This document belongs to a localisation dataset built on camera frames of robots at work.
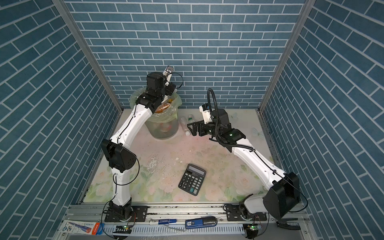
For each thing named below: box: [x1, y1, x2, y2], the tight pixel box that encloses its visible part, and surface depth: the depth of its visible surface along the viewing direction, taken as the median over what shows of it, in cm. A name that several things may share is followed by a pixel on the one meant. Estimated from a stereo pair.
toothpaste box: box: [58, 220, 105, 236], surface depth 71 cm
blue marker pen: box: [149, 219, 178, 226], surface depth 72 cm
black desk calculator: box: [178, 163, 207, 196], surface depth 85 cm
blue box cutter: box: [185, 216, 218, 229], surface depth 69 cm
